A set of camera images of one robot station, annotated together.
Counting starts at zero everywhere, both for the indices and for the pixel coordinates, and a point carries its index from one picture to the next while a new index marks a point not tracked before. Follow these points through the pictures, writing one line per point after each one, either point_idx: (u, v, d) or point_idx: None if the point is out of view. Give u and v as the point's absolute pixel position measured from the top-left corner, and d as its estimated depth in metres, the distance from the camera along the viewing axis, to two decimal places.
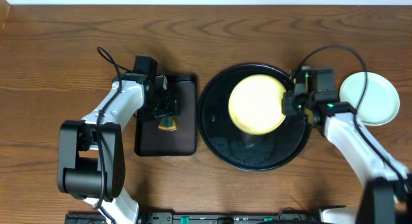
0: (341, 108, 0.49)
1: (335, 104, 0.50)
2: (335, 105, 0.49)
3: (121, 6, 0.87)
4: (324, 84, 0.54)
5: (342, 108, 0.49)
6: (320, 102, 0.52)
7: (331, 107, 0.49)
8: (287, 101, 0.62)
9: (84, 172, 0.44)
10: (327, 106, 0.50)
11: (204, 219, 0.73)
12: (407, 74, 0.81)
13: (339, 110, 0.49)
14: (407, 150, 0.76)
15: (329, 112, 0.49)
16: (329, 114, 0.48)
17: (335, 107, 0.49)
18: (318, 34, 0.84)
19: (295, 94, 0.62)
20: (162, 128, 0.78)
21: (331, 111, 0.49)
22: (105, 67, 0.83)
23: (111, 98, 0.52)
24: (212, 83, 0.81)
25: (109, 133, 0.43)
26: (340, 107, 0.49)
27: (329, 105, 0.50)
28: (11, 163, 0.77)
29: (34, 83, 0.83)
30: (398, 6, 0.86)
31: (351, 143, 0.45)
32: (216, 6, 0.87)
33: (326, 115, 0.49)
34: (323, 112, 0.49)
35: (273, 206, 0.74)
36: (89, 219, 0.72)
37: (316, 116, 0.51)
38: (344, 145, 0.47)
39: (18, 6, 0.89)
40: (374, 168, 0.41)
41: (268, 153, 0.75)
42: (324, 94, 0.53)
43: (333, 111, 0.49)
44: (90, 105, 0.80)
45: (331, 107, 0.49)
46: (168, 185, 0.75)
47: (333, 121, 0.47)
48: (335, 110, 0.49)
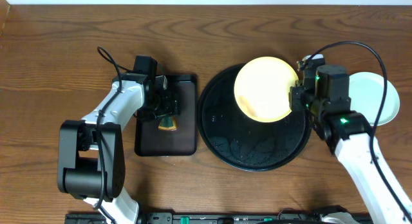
0: (355, 125, 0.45)
1: (347, 118, 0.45)
2: (349, 123, 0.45)
3: (121, 6, 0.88)
4: (337, 89, 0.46)
5: (356, 127, 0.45)
6: (331, 114, 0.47)
7: (344, 125, 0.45)
8: (294, 96, 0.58)
9: (84, 172, 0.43)
10: (340, 121, 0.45)
11: (204, 219, 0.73)
12: (407, 74, 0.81)
13: (353, 129, 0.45)
14: (407, 150, 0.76)
15: (344, 134, 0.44)
16: (342, 137, 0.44)
17: (348, 125, 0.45)
18: (318, 34, 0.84)
19: (304, 89, 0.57)
20: (162, 128, 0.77)
21: (344, 133, 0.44)
22: (105, 67, 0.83)
23: (111, 97, 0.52)
24: (212, 83, 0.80)
25: (109, 134, 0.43)
26: (353, 123, 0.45)
27: (342, 120, 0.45)
28: (10, 163, 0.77)
29: (34, 83, 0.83)
30: (398, 6, 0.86)
31: (366, 176, 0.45)
32: (216, 6, 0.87)
33: (340, 136, 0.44)
34: (335, 131, 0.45)
35: (273, 206, 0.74)
36: (89, 219, 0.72)
37: (326, 130, 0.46)
38: (359, 181, 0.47)
39: (18, 6, 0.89)
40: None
41: (268, 153, 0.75)
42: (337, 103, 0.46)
43: (346, 131, 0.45)
44: (90, 105, 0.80)
45: (344, 125, 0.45)
46: (168, 185, 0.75)
47: (349, 145, 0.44)
48: (347, 129, 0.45)
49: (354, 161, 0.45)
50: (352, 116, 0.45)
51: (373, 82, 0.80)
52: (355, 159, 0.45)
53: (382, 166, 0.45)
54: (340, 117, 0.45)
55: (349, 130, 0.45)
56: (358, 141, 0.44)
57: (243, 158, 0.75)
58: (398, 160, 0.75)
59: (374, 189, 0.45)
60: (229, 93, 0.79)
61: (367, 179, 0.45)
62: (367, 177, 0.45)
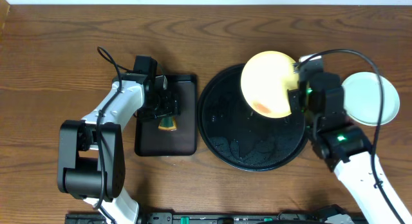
0: (351, 142, 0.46)
1: (345, 137, 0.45)
2: (347, 142, 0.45)
3: (121, 7, 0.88)
4: (334, 103, 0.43)
5: (353, 143, 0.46)
6: (326, 130, 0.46)
7: (342, 146, 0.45)
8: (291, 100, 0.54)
9: (84, 172, 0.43)
10: (338, 141, 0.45)
11: (204, 219, 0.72)
12: (407, 74, 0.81)
13: (350, 149, 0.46)
14: (407, 150, 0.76)
15: (344, 156, 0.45)
16: (343, 159, 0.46)
17: (346, 145, 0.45)
18: (318, 34, 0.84)
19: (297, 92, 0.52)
20: (162, 128, 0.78)
21: (344, 156, 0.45)
22: (105, 67, 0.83)
23: (111, 97, 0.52)
24: (212, 83, 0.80)
25: (109, 134, 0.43)
26: (350, 141, 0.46)
27: (340, 140, 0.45)
28: (10, 163, 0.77)
29: (34, 83, 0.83)
30: (397, 6, 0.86)
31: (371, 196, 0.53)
32: (216, 6, 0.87)
33: (340, 159, 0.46)
34: (335, 153, 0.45)
35: (273, 206, 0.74)
36: (89, 219, 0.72)
37: (324, 150, 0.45)
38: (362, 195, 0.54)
39: (18, 6, 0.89)
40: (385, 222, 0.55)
41: (268, 153, 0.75)
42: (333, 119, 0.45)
43: (344, 152, 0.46)
44: (90, 105, 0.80)
45: (342, 145, 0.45)
46: (168, 185, 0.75)
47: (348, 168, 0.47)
48: (345, 149, 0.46)
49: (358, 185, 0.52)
50: (349, 134, 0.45)
51: (374, 82, 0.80)
52: (360, 183, 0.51)
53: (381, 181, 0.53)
54: (338, 136, 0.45)
55: (346, 149, 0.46)
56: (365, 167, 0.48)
57: (243, 158, 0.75)
58: (398, 160, 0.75)
59: (375, 203, 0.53)
60: (229, 93, 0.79)
61: (369, 196, 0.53)
62: (370, 194, 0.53)
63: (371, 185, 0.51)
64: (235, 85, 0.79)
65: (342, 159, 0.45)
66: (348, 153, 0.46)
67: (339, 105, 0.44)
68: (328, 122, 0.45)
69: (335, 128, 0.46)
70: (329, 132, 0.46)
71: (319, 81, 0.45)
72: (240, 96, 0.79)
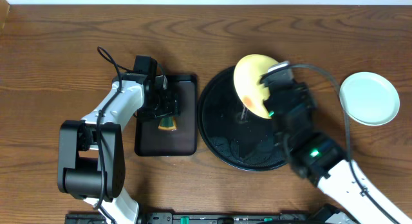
0: (326, 154, 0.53)
1: (317, 150, 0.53)
2: (321, 156, 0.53)
3: (121, 6, 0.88)
4: (297, 122, 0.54)
5: (327, 156, 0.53)
6: (299, 150, 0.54)
7: (318, 161, 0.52)
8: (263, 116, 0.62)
9: (84, 172, 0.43)
10: (313, 158, 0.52)
11: (204, 219, 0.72)
12: (407, 74, 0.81)
13: (325, 160, 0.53)
14: (407, 149, 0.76)
15: (322, 171, 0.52)
16: (324, 174, 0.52)
17: (320, 159, 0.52)
18: (318, 34, 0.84)
19: None
20: (162, 128, 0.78)
21: (321, 170, 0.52)
22: (105, 67, 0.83)
23: (111, 97, 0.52)
24: (212, 83, 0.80)
25: (109, 133, 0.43)
26: (324, 154, 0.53)
27: (315, 156, 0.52)
28: (10, 162, 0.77)
29: (34, 83, 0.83)
30: (396, 6, 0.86)
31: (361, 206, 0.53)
32: (216, 6, 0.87)
33: (320, 174, 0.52)
34: (313, 170, 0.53)
35: (273, 206, 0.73)
36: (89, 219, 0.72)
37: (302, 168, 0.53)
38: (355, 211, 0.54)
39: (18, 6, 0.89)
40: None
41: (268, 153, 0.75)
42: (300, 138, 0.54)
43: (322, 166, 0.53)
44: (90, 104, 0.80)
45: (318, 159, 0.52)
46: (168, 185, 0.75)
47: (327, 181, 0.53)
48: (322, 163, 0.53)
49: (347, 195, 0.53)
50: (320, 148, 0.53)
51: (374, 82, 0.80)
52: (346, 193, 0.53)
53: (371, 191, 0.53)
54: (312, 152, 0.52)
55: (323, 163, 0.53)
56: (345, 176, 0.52)
57: (243, 158, 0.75)
58: (398, 160, 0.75)
59: (370, 215, 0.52)
60: (229, 93, 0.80)
61: (362, 208, 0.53)
62: (362, 206, 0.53)
63: (358, 194, 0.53)
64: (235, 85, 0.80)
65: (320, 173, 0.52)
66: (327, 167, 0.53)
67: (302, 123, 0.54)
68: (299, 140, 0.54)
69: (308, 145, 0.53)
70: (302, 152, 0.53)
71: (279, 104, 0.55)
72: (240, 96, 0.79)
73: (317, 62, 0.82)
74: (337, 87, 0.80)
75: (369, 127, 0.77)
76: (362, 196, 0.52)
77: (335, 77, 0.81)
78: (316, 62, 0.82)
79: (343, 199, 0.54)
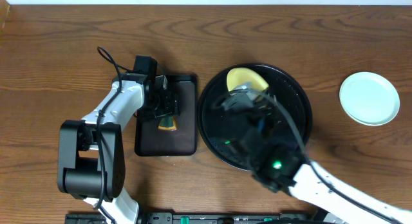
0: (288, 165, 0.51)
1: (280, 163, 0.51)
2: (284, 167, 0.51)
3: (122, 7, 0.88)
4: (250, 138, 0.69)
5: (290, 165, 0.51)
6: (264, 167, 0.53)
7: (281, 173, 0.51)
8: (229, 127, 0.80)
9: (84, 172, 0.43)
10: (275, 170, 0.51)
11: (204, 219, 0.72)
12: (407, 74, 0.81)
13: (289, 170, 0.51)
14: (407, 149, 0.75)
15: (286, 180, 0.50)
16: (288, 183, 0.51)
17: (284, 170, 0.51)
18: (318, 34, 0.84)
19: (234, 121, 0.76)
20: (162, 128, 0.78)
21: (287, 181, 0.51)
22: (105, 67, 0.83)
23: (111, 97, 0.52)
24: (212, 82, 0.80)
25: (109, 133, 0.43)
26: (286, 165, 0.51)
27: (279, 168, 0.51)
28: (10, 162, 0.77)
29: (34, 83, 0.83)
30: (396, 6, 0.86)
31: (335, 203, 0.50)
32: (216, 6, 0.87)
33: (288, 185, 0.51)
34: (280, 182, 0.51)
35: (273, 206, 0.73)
36: (89, 219, 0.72)
37: (271, 185, 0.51)
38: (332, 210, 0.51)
39: (18, 6, 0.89)
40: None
41: None
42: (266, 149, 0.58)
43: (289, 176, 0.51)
44: (89, 104, 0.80)
45: (282, 170, 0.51)
46: (168, 185, 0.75)
47: (297, 190, 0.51)
48: (287, 172, 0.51)
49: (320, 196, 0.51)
50: (279, 158, 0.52)
51: (374, 82, 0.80)
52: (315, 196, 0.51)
53: (338, 186, 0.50)
54: (275, 165, 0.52)
55: (288, 173, 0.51)
56: (308, 177, 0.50)
57: None
58: (398, 159, 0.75)
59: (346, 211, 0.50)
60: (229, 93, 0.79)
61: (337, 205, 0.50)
62: (336, 204, 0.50)
63: (326, 193, 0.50)
64: None
65: (285, 183, 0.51)
66: (292, 175, 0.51)
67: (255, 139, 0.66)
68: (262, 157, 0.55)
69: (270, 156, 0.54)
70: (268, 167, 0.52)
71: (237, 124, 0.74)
72: None
73: (317, 62, 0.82)
74: (337, 87, 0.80)
75: (369, 127, 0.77)
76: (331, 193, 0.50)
77: (335, 78, 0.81)
78: (316, 62, 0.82)
79: (316, 200, 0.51)
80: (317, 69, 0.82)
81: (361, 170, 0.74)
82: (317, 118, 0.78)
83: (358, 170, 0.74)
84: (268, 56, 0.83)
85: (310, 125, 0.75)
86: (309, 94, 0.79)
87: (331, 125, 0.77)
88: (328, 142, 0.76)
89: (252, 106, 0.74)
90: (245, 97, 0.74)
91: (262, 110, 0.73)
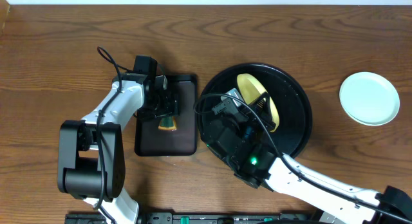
0: (264, 159, 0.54)
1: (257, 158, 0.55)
2: (260, 161, 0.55)
3: (122, 6, 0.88)
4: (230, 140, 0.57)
5: (265, 159, 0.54)
6: (242, 165, 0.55)
7: (258, 167, 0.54)
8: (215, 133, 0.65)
9: (83, 172, 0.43)
10: (252, 165, 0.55)
11: (204, 219, 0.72)
12: (407, 74, 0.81)
13: (264, 163, 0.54)
14: (407, 149, 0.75)
15: (263, 174, 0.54)
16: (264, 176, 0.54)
17: (261, 164, 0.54)
18: (318, 34, 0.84)
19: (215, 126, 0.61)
20: (162, 128, 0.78)
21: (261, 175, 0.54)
22: (105, 67, 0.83)
23: (111, 97, 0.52)
24: (212, 83, 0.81)
25: (109, 133, 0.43)
26: (262, 159, 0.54)
27: (256, 163, 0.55)
28: (10, 162, 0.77)
29: (33, 84, 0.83)
30: (396, 6, 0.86)
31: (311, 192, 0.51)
32: (216, 6, 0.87)
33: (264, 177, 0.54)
34: (257, 176, 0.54)
35: (273, 206, 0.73)
36: (89, 219, 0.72)
37: (252, 181, 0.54)
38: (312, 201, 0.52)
39: (18, 6, 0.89)
40: (353, 216, 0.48)
41: None
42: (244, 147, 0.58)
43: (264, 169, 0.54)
44: (89, 105, 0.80)
45: (259, 165, 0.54)
46: (168, 185, 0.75)
47: (273, 181, 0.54)
48: (264, 167, 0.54)
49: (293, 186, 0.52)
50: (257, 154, 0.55)
51: (373, 82, 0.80)
52: (288, 186, 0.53)
53: (308, 174, 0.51)
54: (252, 159, 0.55)
55: (264, 167, 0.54)
56: (279, 168, 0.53)
57: None
58: (398, 160, 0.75)
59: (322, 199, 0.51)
60: None
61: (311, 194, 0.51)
62: (309, 192, 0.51)
63: (297, 183, 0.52)
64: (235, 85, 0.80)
65: (260, 176, 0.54)
66: (268, 168, 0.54)
67: (235, 138, 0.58)
68: (240, 154, 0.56)
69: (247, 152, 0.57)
70: (246, 165, 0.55)
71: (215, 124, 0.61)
72: None
73: (317, 62, 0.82)
74: (337, 87, 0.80)
75: (369, 127, 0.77)
76: (300, 181, 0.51)
77: (335, 78, 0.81)
78: (316, 62, 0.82)
79: (291, 191, 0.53)
80: (317, 69, 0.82)
81: (361, 170, 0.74)
82: (317, 118, 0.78)
83: (358, 170, 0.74)
84: (268, 56, 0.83)
85: (309, 126, 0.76)
86: (309, 94, 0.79)
87: (331, 125, 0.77)
88: (328, 142, 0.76)
89: (236, 114, 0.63)
90: (230, 106, 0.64)
91: (246, 116, 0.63)
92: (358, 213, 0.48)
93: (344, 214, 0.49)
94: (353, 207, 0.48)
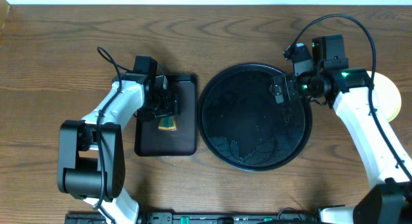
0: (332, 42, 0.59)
1: (349, 72, 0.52)
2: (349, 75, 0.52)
3: (122, 7, 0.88)
4: (335, 47, 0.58)
5: (356, 81, 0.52)
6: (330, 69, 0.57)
7: (325, 73, 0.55)
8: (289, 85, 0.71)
9: (84, 172, 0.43)
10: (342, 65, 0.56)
11: (204, 219, 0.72)
12: (407, 74, 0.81)
13: (352, 82, 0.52)
14: (407, 149, 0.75)
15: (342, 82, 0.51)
16: (325, 80, 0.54)
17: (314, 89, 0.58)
18: (318, 33, 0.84)
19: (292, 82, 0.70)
20: (162, 128, 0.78)
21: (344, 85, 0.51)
22: (105, 67, 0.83)
23: (110, 97, 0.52)
24: (211, 83, 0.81)
25: (109, 133, 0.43)
26: (355, 80, 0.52)
27: (342, 76, 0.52)
28: (11, 163, 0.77)
29: (34, 83, 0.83)
30: (396, 6, 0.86)
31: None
32: (217, 6, 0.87)
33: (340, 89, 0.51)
34: (336, 84, 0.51)
35: (273, 206, 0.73)
36: (89, 219, 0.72)
37: (326, 84, 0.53)
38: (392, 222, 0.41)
39: (18, 6, 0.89)
40: (387, 169, 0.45)
41: (268, 153, 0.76)
42: (335, 60, 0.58)
43: (346, 84, 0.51)
44: (89, 104, 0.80)
45: (344, 80, 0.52)
46: (168, 185, 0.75)
47: (384, 176, 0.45)
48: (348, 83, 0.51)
49: (344, 103, 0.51)
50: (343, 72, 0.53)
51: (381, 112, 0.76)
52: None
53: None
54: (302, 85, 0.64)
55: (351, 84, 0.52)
56: (360, 94, 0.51)
57: (243, 158, 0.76)
58: None
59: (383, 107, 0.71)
60: (229, 93, 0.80)
61: (387, 132, 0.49)
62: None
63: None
64: (241, 87, 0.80)
65: (331, 105, 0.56)
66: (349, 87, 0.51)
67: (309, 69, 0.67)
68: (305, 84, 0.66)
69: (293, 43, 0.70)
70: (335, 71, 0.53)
71: (300, 65, 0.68)
72: (240, 96, 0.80)
73: None
74: None
75: None
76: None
77: None
78: None
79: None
80: None
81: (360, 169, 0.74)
82: (317, 119, 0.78)
83: (356, 170, 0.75)
84: (267, 57, 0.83)
85: (309, 126, 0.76)
86: None
87: (331, 126, 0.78)
88: (328, 142, 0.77)
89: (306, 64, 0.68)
90: (302, 64, 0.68)
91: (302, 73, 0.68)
92: (393, 168, 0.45)
93: (378, 164, 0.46)
94: (393, 165, 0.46)
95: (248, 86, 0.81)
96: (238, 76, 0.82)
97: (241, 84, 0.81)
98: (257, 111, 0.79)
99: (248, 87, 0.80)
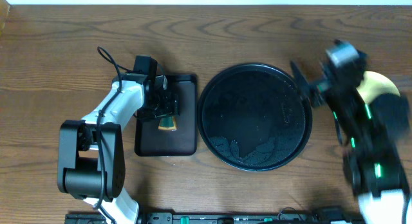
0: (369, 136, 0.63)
1: (383, 177, 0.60)
2: (383, 177, 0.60)
3: (122, 7, 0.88)
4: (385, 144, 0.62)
5: (390, 188, 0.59)
6: (382, 127, 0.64)
7: (371, 136, 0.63)
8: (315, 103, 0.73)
9: (84, 172, 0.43)
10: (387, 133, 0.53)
11: (204, 219, 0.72)
12: (407, 74, 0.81)
13: (385, 185, 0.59)
14: (407, 150, 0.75)
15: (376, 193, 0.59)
16: (356, 174, 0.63)
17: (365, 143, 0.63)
18: (318, 34, 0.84)
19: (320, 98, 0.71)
20: (162, 128, 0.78)
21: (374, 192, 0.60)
22: (105, 67, 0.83)
23: (110, 98, 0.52)
24: (212, 83, 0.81)
25: (109, 133, 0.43)
26: (389, 174, 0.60)
27: (378, 177, 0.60)
28: (11, 163, 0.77)
29: (34, 83, 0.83)
30: (396, 6, 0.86)
31: None
32: (217, 6, 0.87)
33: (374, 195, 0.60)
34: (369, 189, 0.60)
35: (273, 206, 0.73)
36: (89, 219, 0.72)
37: (356, 176, 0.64)
38: None
39: (18, 6, 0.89)
40: None
41: (268, 153, 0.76)
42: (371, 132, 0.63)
43: (379, 192, 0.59)
44: (89, 104, 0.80)
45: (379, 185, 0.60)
46: (168, 185, 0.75)
47: None
48: (383, 188, 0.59)
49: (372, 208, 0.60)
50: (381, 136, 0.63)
51: None
52: None
53: None
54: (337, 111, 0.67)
55: (378, 193, 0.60)
56: (393, 200, 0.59)
57: (243, 158, 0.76)
58: None
59: None
60: (229, 94, 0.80)
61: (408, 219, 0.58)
62: None
63: None
64: (241, 87, 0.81)
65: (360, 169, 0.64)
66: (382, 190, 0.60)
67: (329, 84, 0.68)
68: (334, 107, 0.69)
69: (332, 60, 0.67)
70: (369, 167, 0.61)
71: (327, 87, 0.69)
72: (240, 96, 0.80)
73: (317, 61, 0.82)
74: None
75: None
76: None
77: None
78: None
79: None
80: None
81: None
82: (317, 119, 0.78)
83: None
84: (267, 57, 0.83)
85: (309, 126, 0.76)
86: None
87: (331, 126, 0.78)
88: (327, 142, 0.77)
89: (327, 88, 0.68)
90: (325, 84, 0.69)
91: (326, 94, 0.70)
92: None
93: None
94: None
95: (248, 86, 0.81)
96: (239, 76, 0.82)
97: (241, 84, 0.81)
98: (257, 111, 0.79)
99: (248, 87, 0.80)
